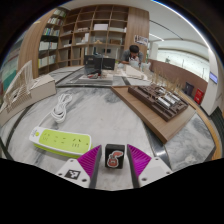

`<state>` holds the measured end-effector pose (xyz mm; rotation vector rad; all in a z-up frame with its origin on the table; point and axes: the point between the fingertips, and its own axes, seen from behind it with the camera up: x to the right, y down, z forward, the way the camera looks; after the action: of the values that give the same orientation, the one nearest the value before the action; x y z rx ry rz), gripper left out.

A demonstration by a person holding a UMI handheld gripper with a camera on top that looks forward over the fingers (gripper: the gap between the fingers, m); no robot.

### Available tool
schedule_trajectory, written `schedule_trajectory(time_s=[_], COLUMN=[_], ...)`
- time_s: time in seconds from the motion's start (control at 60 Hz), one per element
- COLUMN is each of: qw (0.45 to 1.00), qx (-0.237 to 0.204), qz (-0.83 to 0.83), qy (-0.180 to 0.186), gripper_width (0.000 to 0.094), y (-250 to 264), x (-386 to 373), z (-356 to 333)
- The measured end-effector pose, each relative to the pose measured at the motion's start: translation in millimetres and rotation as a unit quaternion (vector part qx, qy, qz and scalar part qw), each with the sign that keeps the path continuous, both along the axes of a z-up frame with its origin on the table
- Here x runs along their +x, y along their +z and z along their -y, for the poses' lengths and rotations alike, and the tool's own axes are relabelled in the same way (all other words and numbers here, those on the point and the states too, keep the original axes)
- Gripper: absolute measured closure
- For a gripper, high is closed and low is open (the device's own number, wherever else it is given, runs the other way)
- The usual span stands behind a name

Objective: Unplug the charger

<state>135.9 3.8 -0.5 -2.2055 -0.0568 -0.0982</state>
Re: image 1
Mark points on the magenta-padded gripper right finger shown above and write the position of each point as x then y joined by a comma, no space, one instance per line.
141,163

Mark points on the person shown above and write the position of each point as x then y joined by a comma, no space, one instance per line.
132,58

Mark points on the brown model on wooden board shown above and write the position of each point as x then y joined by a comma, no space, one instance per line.
156,103

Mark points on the white and green power strip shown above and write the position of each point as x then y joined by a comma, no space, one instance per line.
61,141

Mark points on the small white paper model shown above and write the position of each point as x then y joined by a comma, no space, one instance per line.
135,72

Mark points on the wall screen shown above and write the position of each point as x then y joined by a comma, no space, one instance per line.
213,77

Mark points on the wooden shelf unit with books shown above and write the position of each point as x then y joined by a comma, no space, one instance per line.
50,43

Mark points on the white architectural model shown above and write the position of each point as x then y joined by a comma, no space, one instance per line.
26,91

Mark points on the wooden display shelf unit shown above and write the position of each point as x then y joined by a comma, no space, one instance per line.
93,33

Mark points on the black charger with red print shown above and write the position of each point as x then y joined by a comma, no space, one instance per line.
115,156

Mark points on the black architectural model on base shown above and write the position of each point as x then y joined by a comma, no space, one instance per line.
95,70

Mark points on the wall poster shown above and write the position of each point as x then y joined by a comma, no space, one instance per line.
141,40

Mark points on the tall bookshelf with colourful books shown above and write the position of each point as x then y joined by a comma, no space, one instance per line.
10,73

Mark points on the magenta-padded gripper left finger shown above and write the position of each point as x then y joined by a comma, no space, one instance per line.
85,165

